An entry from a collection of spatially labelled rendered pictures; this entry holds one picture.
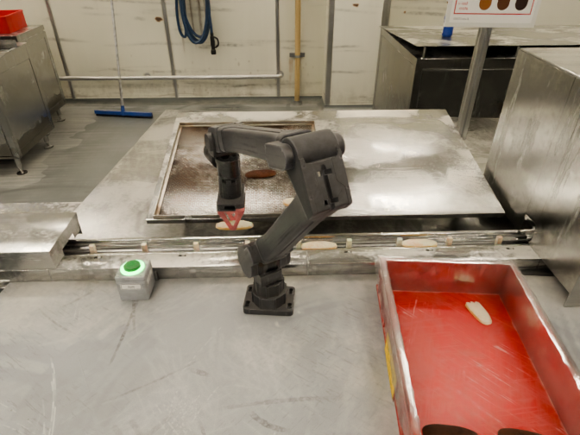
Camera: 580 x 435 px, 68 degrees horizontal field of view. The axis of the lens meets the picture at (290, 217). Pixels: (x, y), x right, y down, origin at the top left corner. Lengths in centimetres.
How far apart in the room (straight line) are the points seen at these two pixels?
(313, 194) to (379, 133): 100
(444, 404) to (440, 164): 84
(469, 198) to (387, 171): 26
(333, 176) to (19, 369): 77
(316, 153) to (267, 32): 409
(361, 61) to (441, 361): 382
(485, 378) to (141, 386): 69
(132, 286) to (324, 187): 61
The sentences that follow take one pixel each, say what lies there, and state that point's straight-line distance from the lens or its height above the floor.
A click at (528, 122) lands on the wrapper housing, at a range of 136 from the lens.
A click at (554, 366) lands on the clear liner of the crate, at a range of 100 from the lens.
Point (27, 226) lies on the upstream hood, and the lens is 134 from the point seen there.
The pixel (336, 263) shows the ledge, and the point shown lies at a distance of 112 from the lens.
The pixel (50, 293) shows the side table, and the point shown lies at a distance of 125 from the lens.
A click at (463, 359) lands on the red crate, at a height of 82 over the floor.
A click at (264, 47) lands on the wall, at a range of 475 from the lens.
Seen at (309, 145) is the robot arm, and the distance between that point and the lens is 65.
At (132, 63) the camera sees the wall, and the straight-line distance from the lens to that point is 500.
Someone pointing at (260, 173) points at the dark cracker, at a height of 93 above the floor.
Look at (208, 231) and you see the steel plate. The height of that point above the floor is 82.
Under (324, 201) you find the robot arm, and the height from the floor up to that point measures 123.
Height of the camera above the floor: 158
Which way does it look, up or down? 34 degrees down
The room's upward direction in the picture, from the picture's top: straight up
